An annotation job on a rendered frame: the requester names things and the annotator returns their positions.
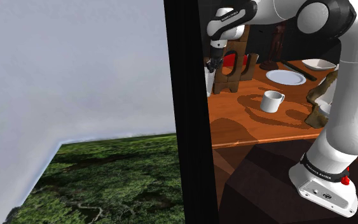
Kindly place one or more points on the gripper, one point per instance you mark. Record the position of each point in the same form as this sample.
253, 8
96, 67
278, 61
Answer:
216, 55

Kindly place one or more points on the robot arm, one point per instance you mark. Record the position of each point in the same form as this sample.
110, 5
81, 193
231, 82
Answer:
352, 93

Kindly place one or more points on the red round object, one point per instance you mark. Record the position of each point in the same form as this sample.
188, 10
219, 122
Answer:
229, 59

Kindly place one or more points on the tall white cup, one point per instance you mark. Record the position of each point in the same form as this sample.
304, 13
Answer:
209, 82

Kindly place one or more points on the brown wooden abstract sculpture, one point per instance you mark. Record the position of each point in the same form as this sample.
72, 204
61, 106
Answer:
233, 81

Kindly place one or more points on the dark brown figure statue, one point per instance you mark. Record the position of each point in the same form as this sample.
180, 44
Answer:
276, 40

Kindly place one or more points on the orange wooden table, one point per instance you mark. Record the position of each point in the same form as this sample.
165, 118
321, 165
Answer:
228, 121

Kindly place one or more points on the white mug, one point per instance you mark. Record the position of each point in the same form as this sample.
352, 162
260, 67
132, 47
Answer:
270, 100

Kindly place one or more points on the white plate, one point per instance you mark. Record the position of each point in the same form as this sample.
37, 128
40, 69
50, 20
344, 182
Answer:
285, 77

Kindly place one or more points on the long black stick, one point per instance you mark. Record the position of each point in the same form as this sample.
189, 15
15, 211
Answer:
299, 72

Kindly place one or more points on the white bowl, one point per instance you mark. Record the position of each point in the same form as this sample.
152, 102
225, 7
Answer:
318, 64

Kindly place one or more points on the brown twisted sculpture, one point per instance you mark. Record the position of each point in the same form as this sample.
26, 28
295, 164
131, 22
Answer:
316, 116

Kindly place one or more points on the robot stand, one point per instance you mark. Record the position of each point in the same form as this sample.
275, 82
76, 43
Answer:
259, 192

